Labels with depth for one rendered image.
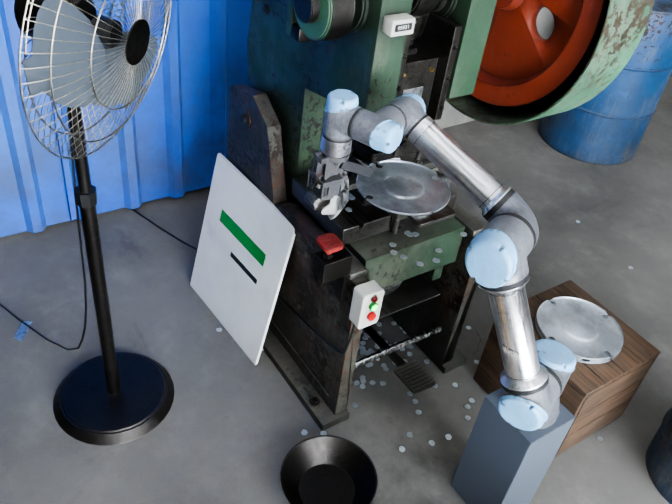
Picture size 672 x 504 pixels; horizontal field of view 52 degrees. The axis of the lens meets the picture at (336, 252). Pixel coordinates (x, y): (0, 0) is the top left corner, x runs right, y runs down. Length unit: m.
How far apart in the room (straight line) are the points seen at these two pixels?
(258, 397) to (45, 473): 0.70
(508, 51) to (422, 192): 0.50
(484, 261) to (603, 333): 1.00
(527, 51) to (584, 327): 0.93
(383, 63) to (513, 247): 0.60
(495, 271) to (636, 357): 1.03
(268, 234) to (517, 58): 0.96
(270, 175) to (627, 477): 1.56
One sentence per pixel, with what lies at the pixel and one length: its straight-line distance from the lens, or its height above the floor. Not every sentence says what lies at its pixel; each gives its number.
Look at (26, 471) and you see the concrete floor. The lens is 2.38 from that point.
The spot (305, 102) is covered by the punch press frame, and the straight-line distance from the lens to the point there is 2.13.
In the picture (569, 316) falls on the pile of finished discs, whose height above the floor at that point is 0.38.
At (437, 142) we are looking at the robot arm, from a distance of 1.67.
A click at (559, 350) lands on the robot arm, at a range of 1.89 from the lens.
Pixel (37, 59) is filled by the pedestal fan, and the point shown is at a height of 1.32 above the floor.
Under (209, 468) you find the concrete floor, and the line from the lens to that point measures 2.30.
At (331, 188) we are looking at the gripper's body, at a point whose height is 0.96.
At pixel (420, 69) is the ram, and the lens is 1.98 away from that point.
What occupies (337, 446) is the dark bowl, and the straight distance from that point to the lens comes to 2.31.
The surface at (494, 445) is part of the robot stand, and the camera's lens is 2.08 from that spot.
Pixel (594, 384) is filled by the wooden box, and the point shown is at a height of 0.35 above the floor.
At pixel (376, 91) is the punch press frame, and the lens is 1.85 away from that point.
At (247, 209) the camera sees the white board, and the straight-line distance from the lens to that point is 2.42.
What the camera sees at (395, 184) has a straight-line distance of 2.11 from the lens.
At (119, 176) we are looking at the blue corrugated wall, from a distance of 3.16.
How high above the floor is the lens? 1.93
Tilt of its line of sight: 39 degrees down
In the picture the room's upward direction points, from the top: 8 degrees clockwise
